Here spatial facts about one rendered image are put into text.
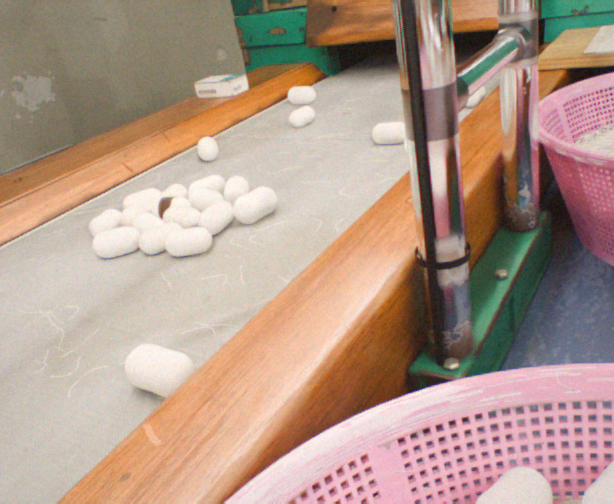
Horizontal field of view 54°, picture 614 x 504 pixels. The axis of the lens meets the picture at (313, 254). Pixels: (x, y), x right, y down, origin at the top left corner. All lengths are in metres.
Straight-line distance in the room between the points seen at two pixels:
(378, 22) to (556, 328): 0.52
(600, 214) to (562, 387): 0.24
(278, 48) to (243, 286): 0.66
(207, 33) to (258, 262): 1.80
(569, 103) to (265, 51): 0.55
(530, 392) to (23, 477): 0.20
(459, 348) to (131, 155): 0.43
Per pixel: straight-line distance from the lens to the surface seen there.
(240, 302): 0.35
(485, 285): 0.38
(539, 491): 0.22
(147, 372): 0.28
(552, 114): 0.54
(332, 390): 0.25
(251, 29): 1.00
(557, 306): 0.43
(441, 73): 0.26
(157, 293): 0.38
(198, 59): 2.21
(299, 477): 0.20
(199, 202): 0.48
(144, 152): 0.66
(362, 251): 0.32
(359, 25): 0.84
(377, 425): 0.21
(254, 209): 0.43
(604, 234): 0.46
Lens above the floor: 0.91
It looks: 26 degrees down
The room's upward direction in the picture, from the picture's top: 11 degrees counter-clockwise
